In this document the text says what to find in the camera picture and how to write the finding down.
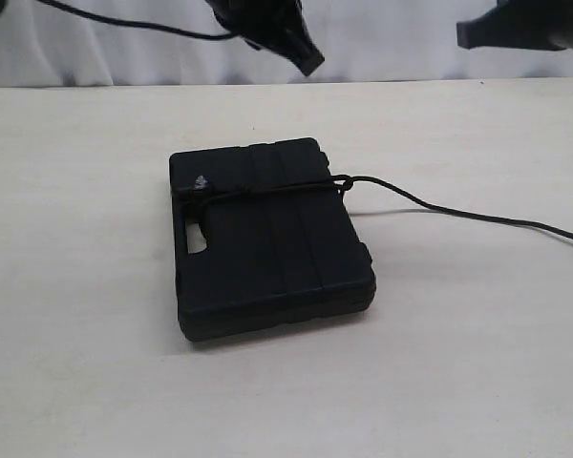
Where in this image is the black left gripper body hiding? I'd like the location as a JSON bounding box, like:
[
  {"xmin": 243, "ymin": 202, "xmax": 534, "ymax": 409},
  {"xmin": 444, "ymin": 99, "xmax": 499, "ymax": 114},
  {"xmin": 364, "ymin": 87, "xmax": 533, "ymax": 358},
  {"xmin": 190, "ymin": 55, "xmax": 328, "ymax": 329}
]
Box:
[{"xmin": 207, "ymin": 0, "xmax": 310, "ymax": 52}]

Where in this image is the black plastic carrying case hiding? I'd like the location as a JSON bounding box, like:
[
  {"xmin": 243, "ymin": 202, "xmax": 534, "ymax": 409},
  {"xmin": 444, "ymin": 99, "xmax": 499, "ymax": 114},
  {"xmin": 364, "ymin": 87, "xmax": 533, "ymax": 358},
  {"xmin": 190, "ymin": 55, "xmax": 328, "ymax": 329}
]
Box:
[{"xmin": 169, "ymin": 137, "xmax": 376, "ymax": 343}]

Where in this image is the black braided rope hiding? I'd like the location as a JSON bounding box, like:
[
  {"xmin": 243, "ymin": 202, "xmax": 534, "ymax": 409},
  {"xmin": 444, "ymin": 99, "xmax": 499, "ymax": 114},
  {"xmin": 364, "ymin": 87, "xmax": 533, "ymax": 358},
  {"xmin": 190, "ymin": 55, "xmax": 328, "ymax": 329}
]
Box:
[{"xmin": 171, "ymin": 174, "xmax": 573, "ymax": 248}]

